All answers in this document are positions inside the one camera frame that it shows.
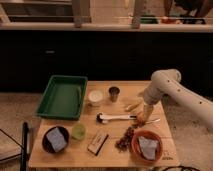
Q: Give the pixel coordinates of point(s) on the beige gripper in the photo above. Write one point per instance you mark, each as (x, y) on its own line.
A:
(147, 111)

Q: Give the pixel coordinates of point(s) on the small yellow banana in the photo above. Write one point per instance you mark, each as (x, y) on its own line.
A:
(133, 105)

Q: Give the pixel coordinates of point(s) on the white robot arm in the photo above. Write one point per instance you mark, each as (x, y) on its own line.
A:
(168, 82)

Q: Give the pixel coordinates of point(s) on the small metal cup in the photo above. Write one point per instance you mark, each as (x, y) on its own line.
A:
(113, 93)

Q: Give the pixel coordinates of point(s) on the white paper cup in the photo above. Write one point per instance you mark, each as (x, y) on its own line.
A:
(95, 98)

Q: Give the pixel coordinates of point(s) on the green plastic cup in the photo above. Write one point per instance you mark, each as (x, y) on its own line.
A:
(78, 131)

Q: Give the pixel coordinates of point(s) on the yellow apple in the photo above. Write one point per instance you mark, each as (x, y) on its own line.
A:
(140, 118)

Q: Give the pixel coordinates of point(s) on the metal spoon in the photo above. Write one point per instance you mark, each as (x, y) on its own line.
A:
(152, 121)

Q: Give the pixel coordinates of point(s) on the orange bowl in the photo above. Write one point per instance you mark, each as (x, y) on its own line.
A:
(136, 148)

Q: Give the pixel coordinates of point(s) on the grey cloth in orange bowl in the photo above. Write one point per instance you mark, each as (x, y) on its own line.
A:
(148, 147)

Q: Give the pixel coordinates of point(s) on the brown grape bunch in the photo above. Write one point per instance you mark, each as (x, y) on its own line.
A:
(124, 142)

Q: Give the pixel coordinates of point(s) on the wooden table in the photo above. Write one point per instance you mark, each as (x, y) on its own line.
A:
(76, 154)

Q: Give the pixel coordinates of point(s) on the black wooden block eraser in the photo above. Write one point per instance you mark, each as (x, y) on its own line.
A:
(97, 142)

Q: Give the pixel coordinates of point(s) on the green plastic tray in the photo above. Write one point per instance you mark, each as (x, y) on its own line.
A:
(63, 98)

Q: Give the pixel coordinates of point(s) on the grey cloth in black bowl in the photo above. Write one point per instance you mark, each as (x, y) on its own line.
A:
(56, 139)

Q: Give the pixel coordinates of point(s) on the black bowl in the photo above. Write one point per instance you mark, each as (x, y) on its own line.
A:
(47, 145)

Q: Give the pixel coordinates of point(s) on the black stand left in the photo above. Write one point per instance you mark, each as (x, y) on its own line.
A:
(24, 155)

